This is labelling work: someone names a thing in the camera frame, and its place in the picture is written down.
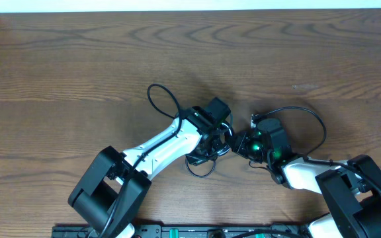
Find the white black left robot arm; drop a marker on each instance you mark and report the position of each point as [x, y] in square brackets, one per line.
[109, 194]

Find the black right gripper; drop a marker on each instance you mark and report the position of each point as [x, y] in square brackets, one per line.
[243, 139]

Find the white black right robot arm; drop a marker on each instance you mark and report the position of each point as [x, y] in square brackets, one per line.
[351, 189]

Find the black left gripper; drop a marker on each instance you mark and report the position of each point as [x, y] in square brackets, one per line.
[223, 147]

